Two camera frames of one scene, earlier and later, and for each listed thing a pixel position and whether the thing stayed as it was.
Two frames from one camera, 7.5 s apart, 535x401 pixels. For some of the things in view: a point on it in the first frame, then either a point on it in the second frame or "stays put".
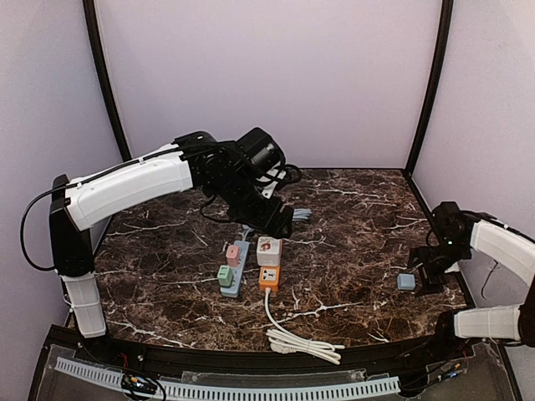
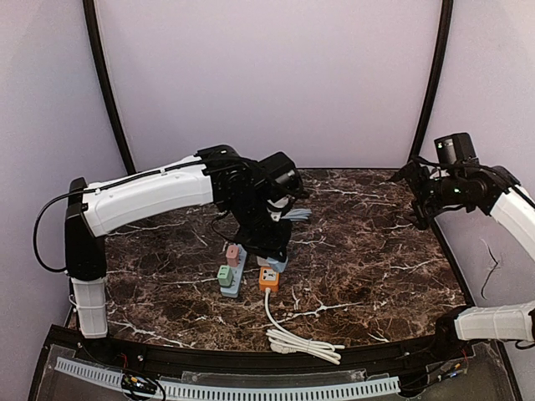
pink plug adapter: [232, 256] stays put
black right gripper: [427, 265] → [420, 194]
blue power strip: [232, 291] stays put
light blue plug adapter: [406, 281] → [278, 266]
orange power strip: [270, 277] stays put
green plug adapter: [225, 276] stays put
